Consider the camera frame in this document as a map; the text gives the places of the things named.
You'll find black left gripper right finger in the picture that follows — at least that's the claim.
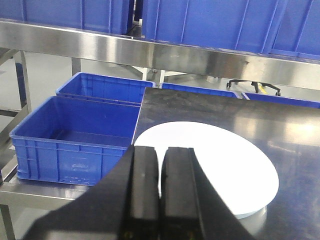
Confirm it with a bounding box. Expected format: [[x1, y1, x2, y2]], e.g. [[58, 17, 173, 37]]
[[160, 147, 254, 240]]

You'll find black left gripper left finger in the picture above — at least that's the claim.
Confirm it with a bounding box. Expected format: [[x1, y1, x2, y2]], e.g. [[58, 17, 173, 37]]
[[23, 145, 159, 240]]

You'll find light blue plate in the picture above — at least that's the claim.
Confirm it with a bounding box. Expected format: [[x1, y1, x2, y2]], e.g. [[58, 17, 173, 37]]
[[134, 121, 279, 219]]

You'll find blue plastic bin near left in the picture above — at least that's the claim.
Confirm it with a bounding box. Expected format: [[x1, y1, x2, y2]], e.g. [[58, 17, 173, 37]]
[[10, 96, 140, 186]]

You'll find blue plastic bin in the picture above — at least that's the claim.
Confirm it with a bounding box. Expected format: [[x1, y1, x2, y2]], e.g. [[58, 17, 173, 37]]
[[56, 72, 156, 106], [10, 96, 140, 186]]

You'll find blue bin lower middle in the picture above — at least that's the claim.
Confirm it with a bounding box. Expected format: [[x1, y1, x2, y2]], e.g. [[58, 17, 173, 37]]
[[160, 82, 240, 99]]

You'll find blue plastic bin behind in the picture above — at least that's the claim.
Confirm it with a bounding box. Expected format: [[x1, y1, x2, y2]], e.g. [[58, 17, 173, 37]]
[[56, 72, 156, 106]]

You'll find black office chair base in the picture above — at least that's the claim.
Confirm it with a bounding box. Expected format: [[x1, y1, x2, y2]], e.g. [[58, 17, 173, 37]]
[[226, 79, 281, 97]]

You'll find blue bin lower right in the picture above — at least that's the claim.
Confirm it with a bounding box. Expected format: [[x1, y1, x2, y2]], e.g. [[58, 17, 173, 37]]
[[241, 92, 320, 109]]

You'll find blue upper bin left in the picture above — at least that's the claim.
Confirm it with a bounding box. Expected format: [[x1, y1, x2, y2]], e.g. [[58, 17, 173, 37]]
[[0, 0, 134, 35]]

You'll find blue upper bin right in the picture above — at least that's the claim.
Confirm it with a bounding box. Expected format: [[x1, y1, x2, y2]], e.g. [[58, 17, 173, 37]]
[[142, 0, 320, 60]]

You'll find stainless steel shelf rail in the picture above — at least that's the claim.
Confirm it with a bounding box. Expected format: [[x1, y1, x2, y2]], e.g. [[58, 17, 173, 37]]
[[0, 19, 320, 90]]

